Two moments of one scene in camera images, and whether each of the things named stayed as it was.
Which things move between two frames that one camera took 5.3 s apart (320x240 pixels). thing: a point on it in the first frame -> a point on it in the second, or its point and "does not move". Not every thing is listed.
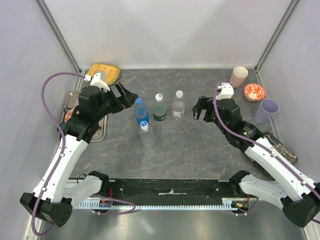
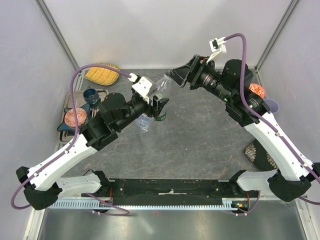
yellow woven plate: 112,72 does not move
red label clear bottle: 178,104 -> 163,87
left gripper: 126,99 -> 152,111
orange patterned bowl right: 254,92 does not move
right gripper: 204,102 -> 196,66
